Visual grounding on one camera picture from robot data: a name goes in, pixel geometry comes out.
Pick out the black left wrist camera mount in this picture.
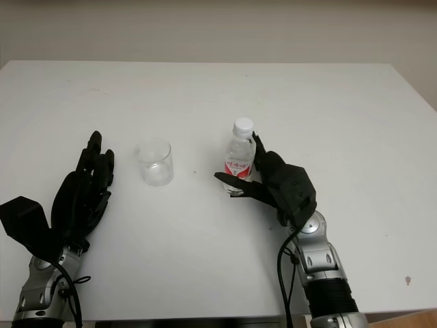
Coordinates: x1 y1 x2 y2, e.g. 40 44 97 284
0 195 66 264

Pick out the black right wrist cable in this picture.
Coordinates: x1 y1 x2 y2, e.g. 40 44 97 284
277 231 302 328

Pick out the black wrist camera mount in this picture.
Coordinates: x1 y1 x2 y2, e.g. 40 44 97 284
272 163 318 229
0 195 66 264

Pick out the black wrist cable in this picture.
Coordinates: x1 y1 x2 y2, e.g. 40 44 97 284
50 260 93 328
277 231 302 328

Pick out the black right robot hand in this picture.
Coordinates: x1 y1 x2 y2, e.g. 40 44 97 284
214 131 298 227

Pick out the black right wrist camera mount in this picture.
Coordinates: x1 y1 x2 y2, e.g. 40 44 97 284
272 163 318 229

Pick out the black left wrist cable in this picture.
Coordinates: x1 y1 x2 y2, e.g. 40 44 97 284
50 260 93 328

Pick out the clear plastic cup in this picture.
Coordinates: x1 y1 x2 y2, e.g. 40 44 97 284
132 137 175 187

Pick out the clear red-label water bottle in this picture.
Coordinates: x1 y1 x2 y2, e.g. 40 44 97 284
222 117 257 193

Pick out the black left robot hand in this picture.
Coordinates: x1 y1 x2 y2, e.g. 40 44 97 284
49 130 115 254

